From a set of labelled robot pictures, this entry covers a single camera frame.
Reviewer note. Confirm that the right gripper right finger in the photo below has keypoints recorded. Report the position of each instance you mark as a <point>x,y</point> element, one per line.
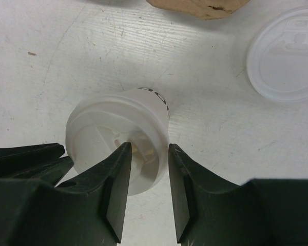
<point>210,210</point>

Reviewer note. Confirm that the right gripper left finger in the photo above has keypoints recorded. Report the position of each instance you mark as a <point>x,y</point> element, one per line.
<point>88,209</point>

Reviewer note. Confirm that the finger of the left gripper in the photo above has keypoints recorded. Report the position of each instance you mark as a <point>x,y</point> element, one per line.
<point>45,162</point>

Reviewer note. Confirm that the clear plastic lid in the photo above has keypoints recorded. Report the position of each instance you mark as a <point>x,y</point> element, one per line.
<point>99,125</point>
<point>277,60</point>

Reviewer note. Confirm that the white paper cup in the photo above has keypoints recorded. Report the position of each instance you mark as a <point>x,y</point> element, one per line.
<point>151,100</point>

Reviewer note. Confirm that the brown cardboard cup carrier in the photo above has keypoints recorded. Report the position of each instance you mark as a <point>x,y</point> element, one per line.
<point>202,9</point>

